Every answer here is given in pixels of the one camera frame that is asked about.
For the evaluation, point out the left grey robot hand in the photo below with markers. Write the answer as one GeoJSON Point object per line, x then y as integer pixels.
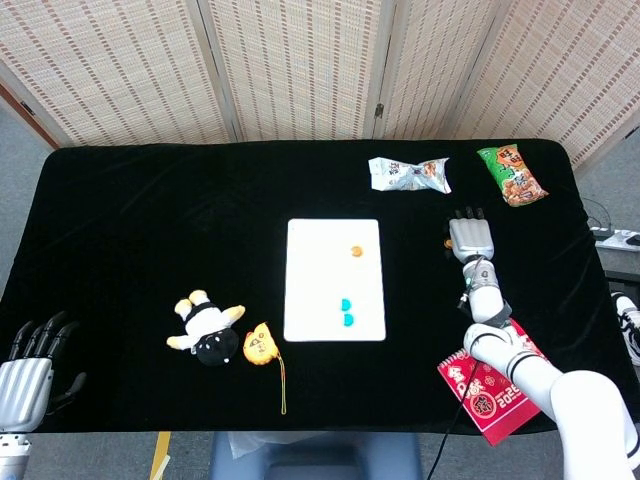
{"type": "Point", "coordinates": [25, 390]}

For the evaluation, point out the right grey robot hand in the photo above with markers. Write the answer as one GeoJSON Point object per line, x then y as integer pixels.
{"type": "Point", "coordinates": [472, 237]}

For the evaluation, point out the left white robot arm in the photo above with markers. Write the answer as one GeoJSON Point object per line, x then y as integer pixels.
{"type": "Point", "coordinates": [12, 455]}

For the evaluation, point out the white rectangular board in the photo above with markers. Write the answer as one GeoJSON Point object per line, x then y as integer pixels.
{"type": "Point", "coordinates": [315, 280]}

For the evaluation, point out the green snack bag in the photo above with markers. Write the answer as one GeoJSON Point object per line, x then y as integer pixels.
{"type": "Point", "coordinates": [515, 180]}

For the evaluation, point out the white crumpled snack bag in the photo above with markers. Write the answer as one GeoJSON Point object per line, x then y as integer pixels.
{"type": "Point", "coordinates": [400, 175]}

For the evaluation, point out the white power strip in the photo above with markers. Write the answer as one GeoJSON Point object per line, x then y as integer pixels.
{"type": "Point", "coordinates": [617, 240]}

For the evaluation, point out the grey side cabinet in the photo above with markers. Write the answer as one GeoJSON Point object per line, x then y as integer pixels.
{"type": "Point", "coordinates": [620, 261]}

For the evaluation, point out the yellow floor tape strip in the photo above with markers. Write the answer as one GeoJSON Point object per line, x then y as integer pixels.
{"type": "Point", "coordinates": [160, 457]}

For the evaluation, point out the black white striped object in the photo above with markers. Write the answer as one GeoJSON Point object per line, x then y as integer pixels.
{"type": "Point", "coordinates": [627, 325]}

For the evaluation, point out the red spiral desk calendar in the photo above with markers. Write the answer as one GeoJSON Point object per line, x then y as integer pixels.
{"type": "Point", "coordinates": [492, 415]}

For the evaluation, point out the black white plush toy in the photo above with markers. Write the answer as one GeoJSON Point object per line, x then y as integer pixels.
{"type": "Point", "coordinates": [210, 322]}

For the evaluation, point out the black velvet tablecloth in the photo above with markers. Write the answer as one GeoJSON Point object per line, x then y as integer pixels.
{"type": "Point", "coordinates": [150, 225]}

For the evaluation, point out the yellow tape measure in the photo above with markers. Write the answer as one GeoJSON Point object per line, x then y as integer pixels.
{"type": "Point", "coordinates": [257, 345]}

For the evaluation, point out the woven bamboo folding screen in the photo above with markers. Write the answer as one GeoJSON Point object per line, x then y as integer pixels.
{"type": "Point", "coordinates": [300, 75]}

